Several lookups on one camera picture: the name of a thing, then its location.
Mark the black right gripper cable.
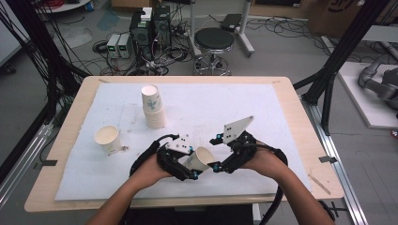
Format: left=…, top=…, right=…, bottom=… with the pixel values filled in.
left=254, top=142, right=289, bottom=225

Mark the flat black device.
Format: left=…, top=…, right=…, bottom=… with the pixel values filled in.
left=220, top=13, right=244, bottom=33

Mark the person's left hand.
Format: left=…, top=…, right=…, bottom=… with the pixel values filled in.
left=134, top=153, right=172, bottom=188

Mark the grey power supply unit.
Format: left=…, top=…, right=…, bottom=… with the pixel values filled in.
left=106, top=33, right=122, bottom=59
left=117, top=33, right=133, bottom=60

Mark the small white box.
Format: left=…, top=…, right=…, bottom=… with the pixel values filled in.
left=140, top=7, right=154, bottom=23

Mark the white foam table mat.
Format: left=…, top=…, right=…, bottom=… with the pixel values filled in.
left=54, top=82, right=314, bottom=202

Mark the black round stool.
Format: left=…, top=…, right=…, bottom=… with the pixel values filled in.
left=191, top=27, right=236, bottom=77

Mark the black metal frame stand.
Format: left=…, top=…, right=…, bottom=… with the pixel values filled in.
left=0, top=0, right=92, bottom=126
left=293, top=0, right=392, bottom=136

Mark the large brown cardboard box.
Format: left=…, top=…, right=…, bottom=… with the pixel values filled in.
left=307, top=0, right=391, bottom=39

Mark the wooden desk with white legs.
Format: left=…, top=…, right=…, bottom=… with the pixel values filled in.
left=187, top=0, right=256, bottom=58

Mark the white floral paper cup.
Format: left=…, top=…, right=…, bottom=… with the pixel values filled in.
left=182, top=146, right=217, bottom=173
left=93, top=125, right=123, bottom=156

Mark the white floor platform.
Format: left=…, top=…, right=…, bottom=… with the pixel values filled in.
left=337, top=60, right=398, bottom=130

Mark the person's right hand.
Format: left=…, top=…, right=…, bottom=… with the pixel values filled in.
left=250, top=144, right=289, bottom=181

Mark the thin wooden stick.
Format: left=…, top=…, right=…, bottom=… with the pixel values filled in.
left=308, top=173, right=332, bottom=196

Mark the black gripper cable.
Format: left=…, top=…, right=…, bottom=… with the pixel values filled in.
left=129, top=133, right=181, bottom=178
left=254, top=142, right=289, bottom=225

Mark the aluminium floor rail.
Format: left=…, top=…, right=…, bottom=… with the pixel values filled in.
left=300, top=96, right=370, bottom=225
left=0, top=122, right=54, bottom=209

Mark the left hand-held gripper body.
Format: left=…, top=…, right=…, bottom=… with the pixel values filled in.
left=156, top=134, right=193, bottom=182

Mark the stack of paper cups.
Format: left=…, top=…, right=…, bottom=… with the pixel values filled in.
left=140, top=83, right=167, bottom=130

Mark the black computer tower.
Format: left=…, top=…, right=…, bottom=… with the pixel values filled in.
left=152, top=5, right=173, bottom=51
left=130, top=10, right=155, bottom=61

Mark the tangle of floor cables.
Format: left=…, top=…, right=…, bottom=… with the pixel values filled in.
left=82, top=18, right=196, bottom=77

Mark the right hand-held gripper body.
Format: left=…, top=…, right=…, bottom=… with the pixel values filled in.
left=222, top=115, right=261, bottom=174

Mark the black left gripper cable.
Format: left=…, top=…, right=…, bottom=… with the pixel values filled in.
left=129, top=133, right=181, bottom=178

